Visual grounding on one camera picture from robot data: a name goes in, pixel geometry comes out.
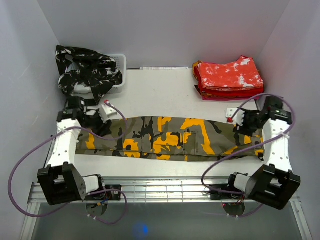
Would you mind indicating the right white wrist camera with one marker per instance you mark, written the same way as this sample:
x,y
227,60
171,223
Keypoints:
x,y
235,116

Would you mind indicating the red folded trousers stack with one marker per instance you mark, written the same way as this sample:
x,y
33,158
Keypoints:
x,y
226,95

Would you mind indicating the orange green camouflage trousers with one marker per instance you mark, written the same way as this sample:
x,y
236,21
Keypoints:
x,y
170,139

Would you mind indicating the aluminium rail frame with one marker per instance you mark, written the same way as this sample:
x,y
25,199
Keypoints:
x,y
147,190

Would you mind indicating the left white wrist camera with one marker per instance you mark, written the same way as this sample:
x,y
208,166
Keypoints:
x,y
106,111

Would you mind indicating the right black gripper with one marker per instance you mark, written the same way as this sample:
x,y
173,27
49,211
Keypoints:
x,y
243,130

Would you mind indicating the black white camouflage trousers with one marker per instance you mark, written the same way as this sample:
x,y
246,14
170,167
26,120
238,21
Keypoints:
x,y
87,72

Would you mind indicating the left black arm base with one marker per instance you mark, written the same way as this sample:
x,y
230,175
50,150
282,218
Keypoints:
x,y
109,195

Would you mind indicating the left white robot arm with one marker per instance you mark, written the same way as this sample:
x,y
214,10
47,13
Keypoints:
x,y
60,180

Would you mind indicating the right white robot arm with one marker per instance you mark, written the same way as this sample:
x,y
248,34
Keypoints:
x,y
274,183

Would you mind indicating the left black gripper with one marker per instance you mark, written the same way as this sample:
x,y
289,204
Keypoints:
x,y
105,130

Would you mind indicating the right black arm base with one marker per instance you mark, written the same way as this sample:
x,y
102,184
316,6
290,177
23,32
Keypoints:
x,y
224,192

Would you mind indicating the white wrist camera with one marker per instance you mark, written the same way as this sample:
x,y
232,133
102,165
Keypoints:
x,y
106,111
235,116

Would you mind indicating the white plastic basket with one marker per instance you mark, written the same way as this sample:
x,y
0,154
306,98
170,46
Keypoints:
x,y
117,72

